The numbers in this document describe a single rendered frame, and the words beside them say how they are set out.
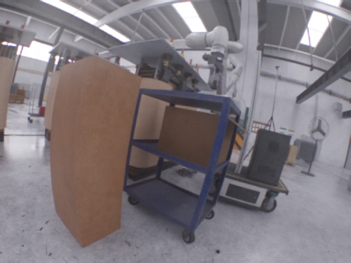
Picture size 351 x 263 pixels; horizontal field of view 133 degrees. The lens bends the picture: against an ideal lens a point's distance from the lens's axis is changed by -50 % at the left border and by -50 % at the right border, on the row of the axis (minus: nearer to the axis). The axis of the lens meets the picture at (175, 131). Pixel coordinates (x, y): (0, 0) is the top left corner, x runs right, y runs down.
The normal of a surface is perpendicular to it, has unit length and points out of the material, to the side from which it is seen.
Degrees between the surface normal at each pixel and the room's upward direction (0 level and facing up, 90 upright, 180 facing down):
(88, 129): 90
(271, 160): 90
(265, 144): 90
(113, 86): 90
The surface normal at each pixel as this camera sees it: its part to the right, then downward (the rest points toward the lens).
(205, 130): -0.52, -0.04
